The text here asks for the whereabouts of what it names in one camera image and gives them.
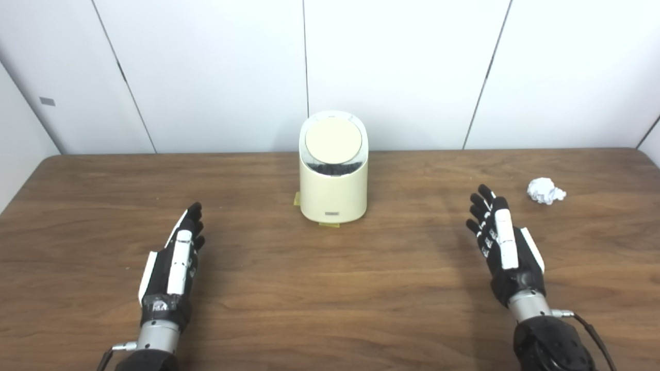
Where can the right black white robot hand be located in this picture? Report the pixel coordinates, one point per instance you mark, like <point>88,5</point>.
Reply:
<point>508,247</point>

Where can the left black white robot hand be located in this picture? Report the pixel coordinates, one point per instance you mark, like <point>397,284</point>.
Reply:
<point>178,263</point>

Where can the white paper ball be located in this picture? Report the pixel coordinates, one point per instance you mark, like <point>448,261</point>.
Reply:
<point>544,190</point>

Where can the cream round bin lid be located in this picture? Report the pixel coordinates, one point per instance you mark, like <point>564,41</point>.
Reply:
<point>333,140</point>

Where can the cream-colored plastic bin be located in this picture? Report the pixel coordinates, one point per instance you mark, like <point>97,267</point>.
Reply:
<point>332,196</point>

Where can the black bin liner bag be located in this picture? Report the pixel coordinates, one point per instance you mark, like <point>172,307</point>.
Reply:
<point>332,169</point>

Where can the wide yellow tape piece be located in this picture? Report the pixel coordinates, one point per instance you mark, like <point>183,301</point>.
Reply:
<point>329,224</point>

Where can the grey wall label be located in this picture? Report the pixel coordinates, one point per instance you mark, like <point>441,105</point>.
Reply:
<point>47,101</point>

